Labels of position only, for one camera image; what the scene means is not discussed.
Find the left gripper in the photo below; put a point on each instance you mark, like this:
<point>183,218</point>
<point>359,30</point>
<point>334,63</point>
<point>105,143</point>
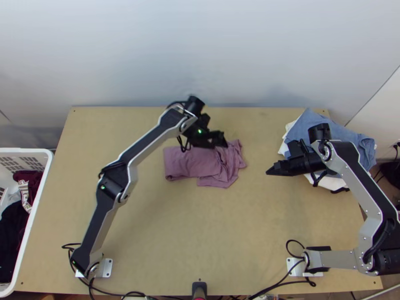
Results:
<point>210,140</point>

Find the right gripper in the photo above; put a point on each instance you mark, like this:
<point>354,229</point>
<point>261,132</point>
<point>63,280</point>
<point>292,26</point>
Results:
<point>301,165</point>

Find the pink t-shirt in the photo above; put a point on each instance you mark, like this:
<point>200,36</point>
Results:
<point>200,165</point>

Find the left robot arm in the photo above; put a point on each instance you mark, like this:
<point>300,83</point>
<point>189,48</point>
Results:
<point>150,140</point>

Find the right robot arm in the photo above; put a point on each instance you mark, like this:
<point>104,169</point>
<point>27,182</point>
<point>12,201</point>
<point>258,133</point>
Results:
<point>350,156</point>

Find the pile of folded clothes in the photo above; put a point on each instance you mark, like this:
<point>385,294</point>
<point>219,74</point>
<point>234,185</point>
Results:
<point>343,134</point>

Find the white laundry basket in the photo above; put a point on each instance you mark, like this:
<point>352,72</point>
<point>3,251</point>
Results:
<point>34,200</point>

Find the heap of clothes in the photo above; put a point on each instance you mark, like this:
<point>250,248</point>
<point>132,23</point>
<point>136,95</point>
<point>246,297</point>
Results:
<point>9,225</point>

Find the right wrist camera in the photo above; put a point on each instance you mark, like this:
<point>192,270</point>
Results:
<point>294,150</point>

